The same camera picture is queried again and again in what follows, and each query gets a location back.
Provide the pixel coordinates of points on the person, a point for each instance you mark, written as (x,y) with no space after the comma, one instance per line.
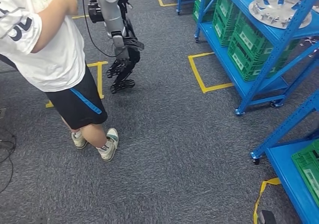
(50,51)

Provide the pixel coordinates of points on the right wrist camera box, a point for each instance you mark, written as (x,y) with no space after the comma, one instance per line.
(267,217)

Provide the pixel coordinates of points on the low blue metal shelf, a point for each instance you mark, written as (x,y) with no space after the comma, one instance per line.
(286,179)

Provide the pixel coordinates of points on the tall blue metal rack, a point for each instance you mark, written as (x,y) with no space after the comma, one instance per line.
(261,80)

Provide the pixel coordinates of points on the silver hubcap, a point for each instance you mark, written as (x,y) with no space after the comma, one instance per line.
(274,11)

